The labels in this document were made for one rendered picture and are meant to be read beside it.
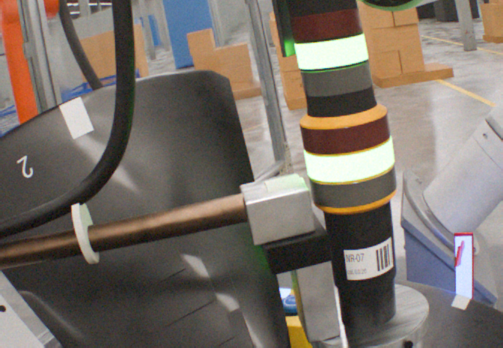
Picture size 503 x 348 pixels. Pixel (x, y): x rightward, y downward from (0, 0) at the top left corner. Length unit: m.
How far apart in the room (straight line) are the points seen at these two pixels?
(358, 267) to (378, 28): 8.11
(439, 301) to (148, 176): 0.34
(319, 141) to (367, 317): 0.10
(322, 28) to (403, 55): 8.26
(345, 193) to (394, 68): 8.22
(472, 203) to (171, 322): 0.68
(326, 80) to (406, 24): 8.21
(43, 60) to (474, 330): 0.84
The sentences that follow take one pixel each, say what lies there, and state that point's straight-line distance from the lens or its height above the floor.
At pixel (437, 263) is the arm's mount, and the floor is 1.05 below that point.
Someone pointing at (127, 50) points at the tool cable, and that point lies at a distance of 0.26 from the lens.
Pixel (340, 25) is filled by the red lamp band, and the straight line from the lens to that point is 0.26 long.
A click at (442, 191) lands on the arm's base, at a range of 0.95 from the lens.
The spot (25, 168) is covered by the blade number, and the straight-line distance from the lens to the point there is 0.39.
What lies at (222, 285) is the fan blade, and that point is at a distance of 0.33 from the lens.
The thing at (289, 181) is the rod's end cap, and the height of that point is 1.40.
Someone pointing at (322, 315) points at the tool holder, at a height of 1.33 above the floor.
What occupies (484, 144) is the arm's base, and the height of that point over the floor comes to 1.21.
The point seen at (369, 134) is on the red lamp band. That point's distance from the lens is 0.26.
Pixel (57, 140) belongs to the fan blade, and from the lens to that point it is 0.39.
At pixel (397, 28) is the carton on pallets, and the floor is 0.82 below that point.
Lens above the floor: 1.48
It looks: 15 degrees down
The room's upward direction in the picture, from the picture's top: 12 degrees counter-clockwise
